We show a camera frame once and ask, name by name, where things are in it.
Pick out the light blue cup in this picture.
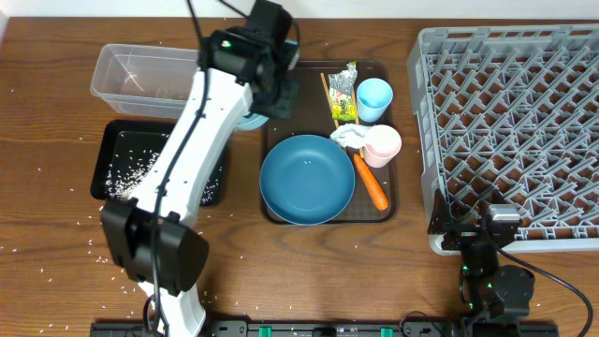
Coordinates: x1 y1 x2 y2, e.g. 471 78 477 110
357 78 393 123

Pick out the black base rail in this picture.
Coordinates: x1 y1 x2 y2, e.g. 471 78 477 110
88 313 561 337

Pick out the clear plastic bin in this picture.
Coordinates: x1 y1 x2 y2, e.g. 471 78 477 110
90 44 198 119

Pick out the pile of white rice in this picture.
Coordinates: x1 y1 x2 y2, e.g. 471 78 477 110
103 150 225 207

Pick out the grey dishwasher rack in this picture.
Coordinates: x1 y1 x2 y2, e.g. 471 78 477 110
407 23 598 254

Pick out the crumpled white tissue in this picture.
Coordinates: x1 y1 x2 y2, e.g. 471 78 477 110
329 124 371 149

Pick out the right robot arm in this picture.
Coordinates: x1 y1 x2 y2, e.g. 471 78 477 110
428 190 535 336

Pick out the dark blue plate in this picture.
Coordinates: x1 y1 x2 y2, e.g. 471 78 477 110
259 135 356 226

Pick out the green foil snack wrapper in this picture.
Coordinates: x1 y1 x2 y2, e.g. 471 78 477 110
327 61 358 122

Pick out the dark brown serving tray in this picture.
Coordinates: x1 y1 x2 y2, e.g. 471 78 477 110
259 61 399 226

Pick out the orange carrot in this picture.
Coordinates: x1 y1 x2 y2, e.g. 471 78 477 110
353 154 389 211

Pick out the pink cup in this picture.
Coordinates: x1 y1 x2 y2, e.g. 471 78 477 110
364 125 402 169

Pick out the wooden chopstick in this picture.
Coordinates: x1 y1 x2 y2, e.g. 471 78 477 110
320 72 340 130
351 87 364 159

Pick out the light blue bowl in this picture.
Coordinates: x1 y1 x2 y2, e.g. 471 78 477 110
236 39 300 131

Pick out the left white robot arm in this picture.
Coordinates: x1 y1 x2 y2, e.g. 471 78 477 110
100 1 300 336

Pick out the black waste tray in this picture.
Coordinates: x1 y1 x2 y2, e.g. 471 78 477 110
89 119 228 208

